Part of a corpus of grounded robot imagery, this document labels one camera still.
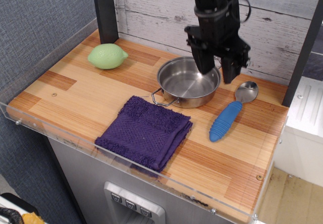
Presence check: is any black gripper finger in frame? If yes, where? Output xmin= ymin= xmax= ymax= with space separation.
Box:
xmin=191 ymin=44 xmax=214 ymax=75
xmin=221 ymin=56 xmax=242 ymax=84

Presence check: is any yellow object bottom left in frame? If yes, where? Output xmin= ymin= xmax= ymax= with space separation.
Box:
xmin=22 ymin=212 xmax=46 ymax=224

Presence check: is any right dark vertical post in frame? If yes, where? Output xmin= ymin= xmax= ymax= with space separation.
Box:
xmin=282 ymin=0 xmax=322 ymax=107

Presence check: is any blue handled metal spoon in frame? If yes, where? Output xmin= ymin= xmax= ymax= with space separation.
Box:
xmin=209 ymin=81 xmax=258 ymax=142

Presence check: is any dark vertical post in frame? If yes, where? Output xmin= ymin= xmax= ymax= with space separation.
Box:
xmin=94 ymin=0 xmax=119 ymax=44
xmin=282 ymin=0 xmax=322 ymax=107

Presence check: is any silver dispenser button panel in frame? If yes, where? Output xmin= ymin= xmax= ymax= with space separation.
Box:
xmin=104 ymin=181 xmax=166 ymax=223

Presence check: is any grey toy fridge cabinet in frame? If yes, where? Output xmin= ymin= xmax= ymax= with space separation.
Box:
xmin=46 ymin=136 xmax=243 ymax=224

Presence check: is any stainless steel pan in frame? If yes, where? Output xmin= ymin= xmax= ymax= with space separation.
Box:
xmin=151 ymin=57 xmax=222 ymax=108

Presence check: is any black braided cable sleeve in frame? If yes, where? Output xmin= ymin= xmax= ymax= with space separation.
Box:
xmin=0 ymin=207 xmax=22 ymax=224

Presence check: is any green plastic lemon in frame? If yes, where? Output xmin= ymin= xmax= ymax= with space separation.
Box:
xmin=88 ymin=43 xmax=128 ymax=70

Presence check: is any purple folded towel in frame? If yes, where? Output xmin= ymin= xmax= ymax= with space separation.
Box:
xmin=95 ymin=96 xmax=192 ymax=173

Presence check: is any white toy sink unit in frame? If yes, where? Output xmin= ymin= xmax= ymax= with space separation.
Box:
xmin=274 ymin=77 xmax=322 ymax=186

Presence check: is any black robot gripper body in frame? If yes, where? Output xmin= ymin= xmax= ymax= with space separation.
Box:
xmin=185 ymin=6 xmax=250 ymax=67

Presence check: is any clear acrylic table guard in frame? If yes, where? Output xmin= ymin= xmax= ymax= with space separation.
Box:
xmin=2 ymin=98 xmax=288 ymax=223

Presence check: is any left dark vertical post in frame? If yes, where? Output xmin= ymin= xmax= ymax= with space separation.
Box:
xmin=94 ymin=0 xmax=119 ymax=44

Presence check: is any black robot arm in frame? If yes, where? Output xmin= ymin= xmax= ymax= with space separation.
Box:
xmin=185 ymin=0 xmax=250 ymax=84

